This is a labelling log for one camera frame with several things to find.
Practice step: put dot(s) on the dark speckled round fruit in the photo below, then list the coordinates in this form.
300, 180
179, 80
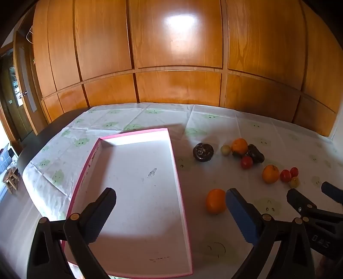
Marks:
202, 152

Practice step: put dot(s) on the dark brown oblong fruit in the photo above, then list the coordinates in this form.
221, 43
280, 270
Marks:
256, 154

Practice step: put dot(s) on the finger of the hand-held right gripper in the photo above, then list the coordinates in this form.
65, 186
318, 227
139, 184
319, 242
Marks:
298, 200
333, 191

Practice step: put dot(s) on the red tomato with stem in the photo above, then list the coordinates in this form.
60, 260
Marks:
285, 175

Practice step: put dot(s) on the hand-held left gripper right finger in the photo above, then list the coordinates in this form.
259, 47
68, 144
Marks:
241, 214

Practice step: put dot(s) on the small wooden stool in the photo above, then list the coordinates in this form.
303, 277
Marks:
11, 180

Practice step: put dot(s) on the small yellow-green fruit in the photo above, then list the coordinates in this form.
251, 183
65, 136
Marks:
225, 150
294, 182

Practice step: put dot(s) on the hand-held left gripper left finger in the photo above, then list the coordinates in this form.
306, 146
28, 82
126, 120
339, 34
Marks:
101, 212

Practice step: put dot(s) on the wooden door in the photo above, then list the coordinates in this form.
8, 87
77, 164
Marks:
25, 80

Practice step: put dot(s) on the oval orange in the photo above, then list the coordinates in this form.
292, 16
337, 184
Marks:
215, 201

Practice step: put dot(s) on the wooden panelled wardrobe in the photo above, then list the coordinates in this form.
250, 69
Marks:
174, 88

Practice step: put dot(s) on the pink and white cardboard box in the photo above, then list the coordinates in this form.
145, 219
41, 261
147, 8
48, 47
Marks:
139, 174

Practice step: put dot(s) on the round orange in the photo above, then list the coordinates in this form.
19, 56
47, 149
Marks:
270, 174

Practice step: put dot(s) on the orange with green leaf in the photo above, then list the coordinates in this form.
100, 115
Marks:
239, 146

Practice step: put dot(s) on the cloud print tablecloth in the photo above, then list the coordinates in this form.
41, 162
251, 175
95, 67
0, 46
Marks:
214, 126

